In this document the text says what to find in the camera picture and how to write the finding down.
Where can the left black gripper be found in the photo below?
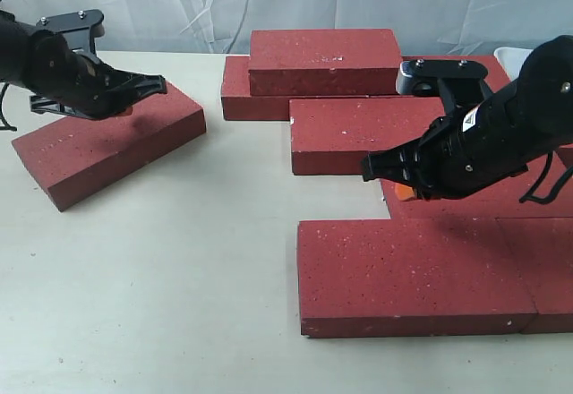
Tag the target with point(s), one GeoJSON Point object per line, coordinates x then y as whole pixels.
{"type": "Point", "coordinates": [66, 83]}

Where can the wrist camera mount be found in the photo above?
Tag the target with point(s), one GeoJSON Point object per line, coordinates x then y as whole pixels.
{"type": "Point", "coordinates": [459, 84]}
{"type": "Point", "coordinates": [79, 29]}

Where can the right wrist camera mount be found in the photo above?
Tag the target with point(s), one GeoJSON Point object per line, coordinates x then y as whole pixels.
{"type": "Point", "coordinates": [459, 84]}

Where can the white plastic tray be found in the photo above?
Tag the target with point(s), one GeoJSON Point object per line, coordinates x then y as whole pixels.
{"type": "Point", "coordinates": [511, 59]}

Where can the red brick lower right row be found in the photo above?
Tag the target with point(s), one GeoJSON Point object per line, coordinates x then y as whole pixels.
{"type": "Point", "coordinates": [497, 201]}

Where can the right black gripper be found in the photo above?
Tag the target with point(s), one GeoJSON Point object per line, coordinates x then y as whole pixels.
{"type": "Point", "coordinates": [527, 118]}

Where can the red brick top stacked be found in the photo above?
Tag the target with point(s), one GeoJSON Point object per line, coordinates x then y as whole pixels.
{"type": "Point", "coordinates": [343, 62]}

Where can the grey fabric backdrop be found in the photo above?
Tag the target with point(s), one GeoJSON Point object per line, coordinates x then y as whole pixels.
{"type": "Point", "coordinates": [434, 27]}

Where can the red brick front large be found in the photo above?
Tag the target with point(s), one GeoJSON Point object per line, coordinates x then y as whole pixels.
{"type": "Point", "coordinates": [408, 278]}

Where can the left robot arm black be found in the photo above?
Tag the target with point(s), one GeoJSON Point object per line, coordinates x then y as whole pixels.
{"type": "Point", "coordinates": [15, 40]}

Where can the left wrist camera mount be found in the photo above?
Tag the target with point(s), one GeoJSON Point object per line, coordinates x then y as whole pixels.
{"type": "Point", "coordinates": [79, 29]}

